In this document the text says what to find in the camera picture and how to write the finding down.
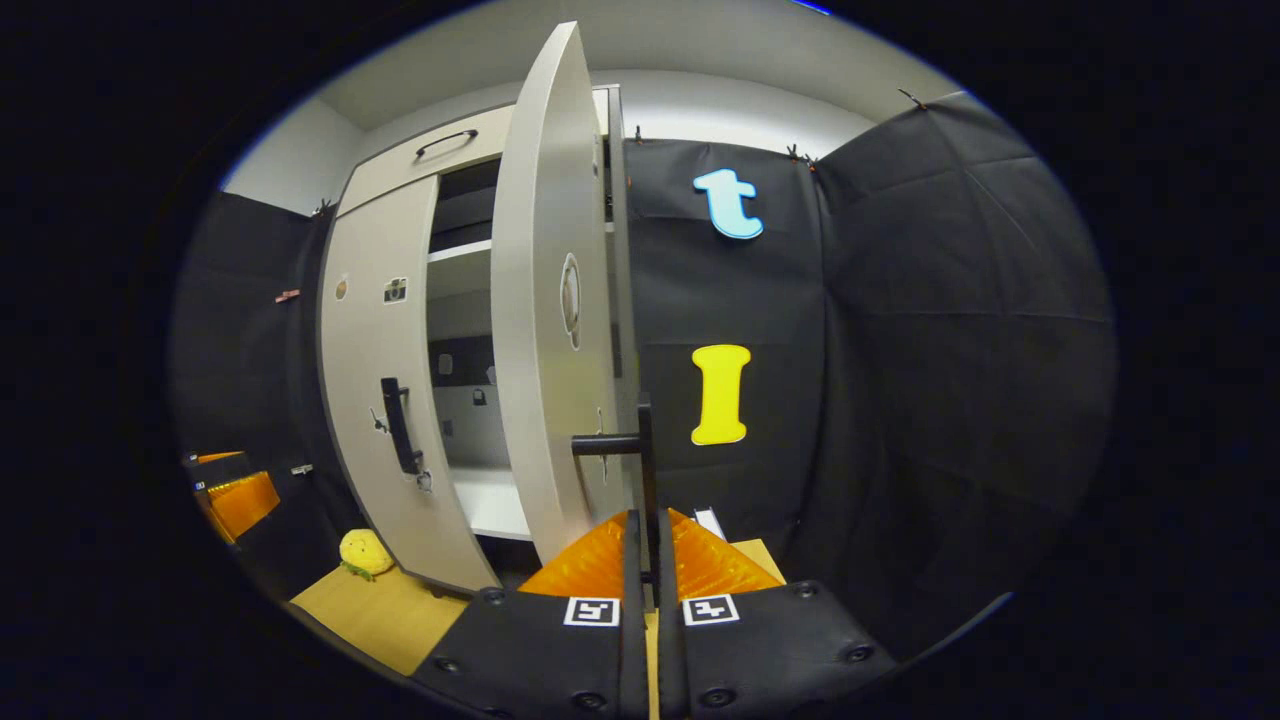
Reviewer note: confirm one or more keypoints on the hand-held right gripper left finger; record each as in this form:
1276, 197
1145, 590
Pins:
634, 620

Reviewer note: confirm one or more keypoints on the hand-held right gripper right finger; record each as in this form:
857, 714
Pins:
668, 620

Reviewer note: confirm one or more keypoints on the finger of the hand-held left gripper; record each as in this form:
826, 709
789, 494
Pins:
245, 505
215, 457

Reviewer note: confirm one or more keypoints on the beige cabinet door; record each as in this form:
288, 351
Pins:
370, 400
535, 300

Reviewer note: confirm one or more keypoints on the beige double-door shoe cabinet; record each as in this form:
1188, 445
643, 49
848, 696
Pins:
470, 500

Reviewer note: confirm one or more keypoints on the small printed box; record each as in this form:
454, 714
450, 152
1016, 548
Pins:
712, 522

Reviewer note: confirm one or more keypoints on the yellow plush toy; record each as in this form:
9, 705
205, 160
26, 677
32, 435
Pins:
365, 552

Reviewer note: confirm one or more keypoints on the black backdrop cloth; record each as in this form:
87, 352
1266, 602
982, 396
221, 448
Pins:
900, 350

